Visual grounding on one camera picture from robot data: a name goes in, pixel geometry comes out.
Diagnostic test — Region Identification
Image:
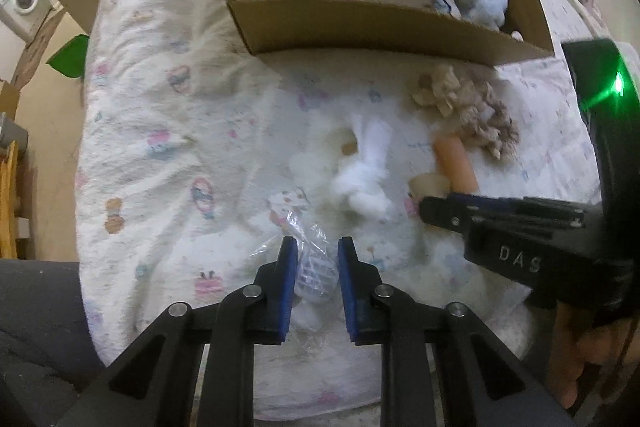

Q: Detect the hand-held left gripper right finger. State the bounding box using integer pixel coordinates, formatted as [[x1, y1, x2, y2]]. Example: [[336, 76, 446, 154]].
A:
[[337, 236, 577, 427]]

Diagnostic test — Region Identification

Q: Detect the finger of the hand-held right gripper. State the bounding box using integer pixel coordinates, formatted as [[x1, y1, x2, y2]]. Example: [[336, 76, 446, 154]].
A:
[[418, 194, 501, 239], [449, 191, 587, 229]]

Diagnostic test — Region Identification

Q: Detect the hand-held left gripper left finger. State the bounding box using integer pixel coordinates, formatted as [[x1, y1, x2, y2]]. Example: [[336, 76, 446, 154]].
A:
[[55, 236, 300, 427]]

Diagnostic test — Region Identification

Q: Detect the bagged white blue mesh ball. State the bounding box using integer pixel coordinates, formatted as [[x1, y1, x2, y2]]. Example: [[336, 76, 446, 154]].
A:
[[249, 211, 340, 309]]

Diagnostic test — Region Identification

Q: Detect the orange cylinder plush toy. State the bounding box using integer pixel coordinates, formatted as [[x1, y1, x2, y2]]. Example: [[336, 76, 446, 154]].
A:
[[408, 136, 481, 204]]

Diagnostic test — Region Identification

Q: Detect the person's right hand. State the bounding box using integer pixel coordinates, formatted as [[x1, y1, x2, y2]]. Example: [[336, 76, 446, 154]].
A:
[[547, 304, 626, 411]]

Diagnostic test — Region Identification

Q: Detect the white knotted cloth toy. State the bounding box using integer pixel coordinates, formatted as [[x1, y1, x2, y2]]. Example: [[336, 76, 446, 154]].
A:
[[329, 111, 397, 222]]

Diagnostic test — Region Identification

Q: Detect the white printed blanket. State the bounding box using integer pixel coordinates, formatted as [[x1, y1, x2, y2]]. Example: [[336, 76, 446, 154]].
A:
[[74, 0, 607, 423]]

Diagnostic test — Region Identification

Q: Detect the light blue plush toy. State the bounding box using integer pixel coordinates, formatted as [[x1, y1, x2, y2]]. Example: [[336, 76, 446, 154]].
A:
[[457, 0, 511, 32]]

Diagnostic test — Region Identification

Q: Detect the white striped plush toy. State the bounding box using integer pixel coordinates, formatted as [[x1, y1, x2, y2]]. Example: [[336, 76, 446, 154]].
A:
[[432, 0, 462, 20]]

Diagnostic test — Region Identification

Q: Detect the person's dark trouser leg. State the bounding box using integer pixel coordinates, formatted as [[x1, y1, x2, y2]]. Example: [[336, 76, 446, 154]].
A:
[[0, 258, 110, 427]]

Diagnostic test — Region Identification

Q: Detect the wooden chair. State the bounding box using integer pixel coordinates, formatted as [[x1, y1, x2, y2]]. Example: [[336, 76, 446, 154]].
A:
[[0, 139, 32, 261]]

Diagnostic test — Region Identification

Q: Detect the green plastic sheet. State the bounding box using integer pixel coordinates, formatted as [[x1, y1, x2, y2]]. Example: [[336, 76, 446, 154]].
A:
[[45, 34, 91, 81]]

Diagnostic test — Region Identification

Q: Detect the beige knotted rope toy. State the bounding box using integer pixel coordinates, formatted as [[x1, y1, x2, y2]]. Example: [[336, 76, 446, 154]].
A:
[[409, 64, 522, 162]]

